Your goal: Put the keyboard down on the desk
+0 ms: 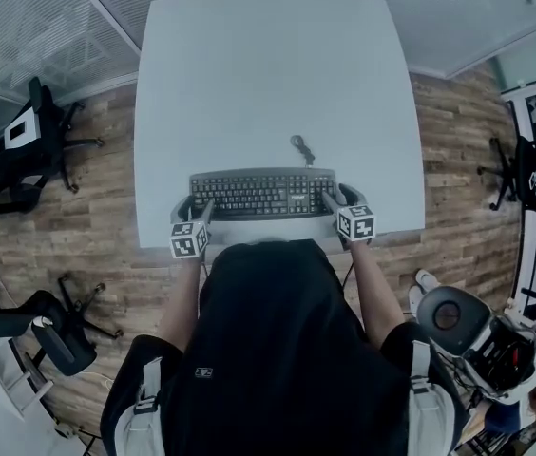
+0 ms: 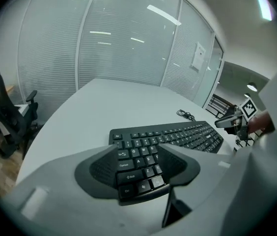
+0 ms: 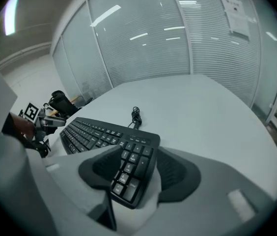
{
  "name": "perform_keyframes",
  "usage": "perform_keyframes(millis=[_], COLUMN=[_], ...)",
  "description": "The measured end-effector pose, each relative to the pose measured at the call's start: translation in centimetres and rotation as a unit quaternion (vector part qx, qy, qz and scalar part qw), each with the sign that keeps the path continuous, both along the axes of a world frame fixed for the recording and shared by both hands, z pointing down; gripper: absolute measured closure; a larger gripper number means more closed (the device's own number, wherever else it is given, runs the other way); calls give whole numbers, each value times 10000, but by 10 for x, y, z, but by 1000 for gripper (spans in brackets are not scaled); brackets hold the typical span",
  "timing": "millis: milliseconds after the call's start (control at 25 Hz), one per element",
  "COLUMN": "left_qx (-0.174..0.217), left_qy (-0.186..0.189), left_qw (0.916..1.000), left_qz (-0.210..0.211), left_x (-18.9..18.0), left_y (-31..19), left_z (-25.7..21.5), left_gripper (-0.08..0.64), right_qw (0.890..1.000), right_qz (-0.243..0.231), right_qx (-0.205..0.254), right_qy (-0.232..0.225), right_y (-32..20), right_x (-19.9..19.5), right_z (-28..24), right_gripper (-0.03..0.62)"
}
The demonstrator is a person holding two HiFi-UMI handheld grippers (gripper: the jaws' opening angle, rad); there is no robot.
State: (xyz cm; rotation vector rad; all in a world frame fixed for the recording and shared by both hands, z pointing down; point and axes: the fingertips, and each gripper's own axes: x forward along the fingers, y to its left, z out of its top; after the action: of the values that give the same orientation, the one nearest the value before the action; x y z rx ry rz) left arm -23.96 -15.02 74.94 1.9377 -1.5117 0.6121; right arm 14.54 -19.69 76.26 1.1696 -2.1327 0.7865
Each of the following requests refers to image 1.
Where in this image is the black office chair white box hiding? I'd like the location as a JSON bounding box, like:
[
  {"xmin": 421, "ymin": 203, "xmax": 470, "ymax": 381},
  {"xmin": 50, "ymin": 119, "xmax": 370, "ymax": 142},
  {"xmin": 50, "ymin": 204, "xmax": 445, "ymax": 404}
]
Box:
[{"xmin": 0, "ymin": 75, "xmax": 106, "ymax": 219}]

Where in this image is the person's left forearm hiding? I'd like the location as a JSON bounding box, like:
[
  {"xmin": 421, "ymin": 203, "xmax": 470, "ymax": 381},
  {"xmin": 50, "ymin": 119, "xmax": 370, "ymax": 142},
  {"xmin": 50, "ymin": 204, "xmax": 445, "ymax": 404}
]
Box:
[{"xmin": 156, "ymin": 253, "xmax": 203, "ymax": 353}]

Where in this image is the person's black shirt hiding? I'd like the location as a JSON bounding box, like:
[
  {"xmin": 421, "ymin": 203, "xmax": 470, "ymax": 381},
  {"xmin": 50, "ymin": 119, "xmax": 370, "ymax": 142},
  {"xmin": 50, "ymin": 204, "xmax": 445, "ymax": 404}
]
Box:
[{"xmin": 99, "ymin": 237, "xmax": 469, "ymax": 456}]

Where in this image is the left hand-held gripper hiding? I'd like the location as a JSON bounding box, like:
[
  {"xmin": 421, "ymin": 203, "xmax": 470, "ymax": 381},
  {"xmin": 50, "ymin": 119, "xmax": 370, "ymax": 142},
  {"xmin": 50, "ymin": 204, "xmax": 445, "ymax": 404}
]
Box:
[{"xmin": 168, "ymin": 194, "xmax": 216, "ymax": 260}]

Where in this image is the grey backpack strap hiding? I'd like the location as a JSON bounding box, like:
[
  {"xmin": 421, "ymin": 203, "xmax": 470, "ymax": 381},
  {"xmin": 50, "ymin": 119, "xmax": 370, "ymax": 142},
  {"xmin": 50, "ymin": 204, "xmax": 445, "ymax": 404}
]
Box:
[
  {"xmin": 124, "ymin": 355, "xmax": 165, "ymax": 456},
  {"xmin": 406, "ymin": 338, "xmax": 460, "ymax": 456}
]

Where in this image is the white step stool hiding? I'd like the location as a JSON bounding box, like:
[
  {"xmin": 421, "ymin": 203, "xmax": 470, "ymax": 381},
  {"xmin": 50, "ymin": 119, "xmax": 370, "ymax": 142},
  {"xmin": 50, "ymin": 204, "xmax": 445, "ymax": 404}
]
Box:
[{"xmin": 0, "ymin": 337, "xmax": 55, "ymax": 419}]

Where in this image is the person's right forearm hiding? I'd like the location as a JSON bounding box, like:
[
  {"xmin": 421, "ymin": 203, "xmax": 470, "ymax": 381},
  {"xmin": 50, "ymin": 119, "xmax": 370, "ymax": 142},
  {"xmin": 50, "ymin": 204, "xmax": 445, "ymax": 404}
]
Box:
[{"xmin": 349, "ymin": 240, "xmax": 408, "ymax": 349}]

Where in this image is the black keyboard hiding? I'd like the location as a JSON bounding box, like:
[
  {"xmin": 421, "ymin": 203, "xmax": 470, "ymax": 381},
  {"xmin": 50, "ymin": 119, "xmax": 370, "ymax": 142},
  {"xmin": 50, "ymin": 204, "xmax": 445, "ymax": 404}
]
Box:
[{"xmin": 188, "ymin": 166, "xmax": 341, "ymax": 222}]

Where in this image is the white desk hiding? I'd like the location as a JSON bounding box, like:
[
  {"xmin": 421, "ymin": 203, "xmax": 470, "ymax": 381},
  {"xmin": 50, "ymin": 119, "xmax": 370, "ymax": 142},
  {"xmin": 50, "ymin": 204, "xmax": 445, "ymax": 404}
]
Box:
[{"xmin": 132, "ymin": 0, "xmax": 428, "ymax": 252}]

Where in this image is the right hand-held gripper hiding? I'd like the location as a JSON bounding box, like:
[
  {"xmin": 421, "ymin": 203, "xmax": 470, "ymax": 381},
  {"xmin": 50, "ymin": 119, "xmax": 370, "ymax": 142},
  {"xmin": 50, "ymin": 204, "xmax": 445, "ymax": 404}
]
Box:
[{"xmin": 320, "ymin": 182, "xmax": 377, "ymax": 253}]

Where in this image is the black keyboard cable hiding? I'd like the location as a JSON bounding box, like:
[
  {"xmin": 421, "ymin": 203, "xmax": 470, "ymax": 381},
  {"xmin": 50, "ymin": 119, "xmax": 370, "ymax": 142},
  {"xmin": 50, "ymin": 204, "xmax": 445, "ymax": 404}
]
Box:
[{"xmin": 290, "ymin": 134, "xmax": 317, "ymax": 168}]

